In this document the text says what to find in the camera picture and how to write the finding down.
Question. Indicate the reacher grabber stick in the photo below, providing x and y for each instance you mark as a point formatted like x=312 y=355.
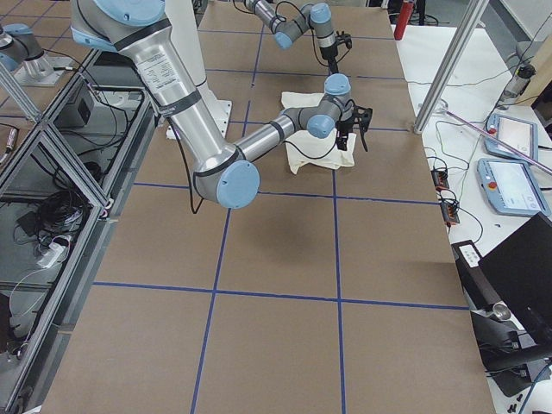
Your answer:
x=442 y=108

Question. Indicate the red cylinder bottle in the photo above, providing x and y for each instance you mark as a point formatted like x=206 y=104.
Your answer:
x=404 y=16

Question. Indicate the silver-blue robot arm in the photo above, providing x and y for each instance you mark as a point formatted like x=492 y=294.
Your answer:
x=224 y=172
x=315 y=18

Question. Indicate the white power strip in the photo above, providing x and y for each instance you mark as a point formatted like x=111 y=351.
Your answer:
x=54 y=253

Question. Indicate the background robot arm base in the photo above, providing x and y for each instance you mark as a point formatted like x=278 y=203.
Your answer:
x=22 y=53

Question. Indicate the aluminium frame post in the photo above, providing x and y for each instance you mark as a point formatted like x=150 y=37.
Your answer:
x=463 y=33

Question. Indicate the near blue teach pendant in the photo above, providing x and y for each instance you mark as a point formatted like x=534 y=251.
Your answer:
x=511 y=188

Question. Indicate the cream long-sleeve cat shirt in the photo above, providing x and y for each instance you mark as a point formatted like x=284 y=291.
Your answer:
x=304 y=148

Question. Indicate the orange black adapter box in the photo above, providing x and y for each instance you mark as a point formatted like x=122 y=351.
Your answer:
x=440 y=179

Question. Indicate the black monitor on stand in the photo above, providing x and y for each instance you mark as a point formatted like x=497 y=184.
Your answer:
x=519 y=271

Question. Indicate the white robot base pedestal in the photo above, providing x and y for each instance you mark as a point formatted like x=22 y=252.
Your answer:
x=185 y=39

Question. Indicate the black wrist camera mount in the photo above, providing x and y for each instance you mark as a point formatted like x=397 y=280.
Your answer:
x=343 y=38
x=362 y=117

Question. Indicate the far blue teach pendant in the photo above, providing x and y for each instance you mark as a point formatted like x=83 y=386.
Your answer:
x=521 y=134

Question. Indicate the black box with label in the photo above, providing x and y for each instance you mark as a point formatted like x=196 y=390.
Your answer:
x=473 y=280

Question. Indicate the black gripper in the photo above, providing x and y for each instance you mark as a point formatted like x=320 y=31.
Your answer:
x=343 y=126
x=329 y=55

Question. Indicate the blue teach pendant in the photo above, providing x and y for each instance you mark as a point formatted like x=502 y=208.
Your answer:
x=521 y=134
x=511 y=188

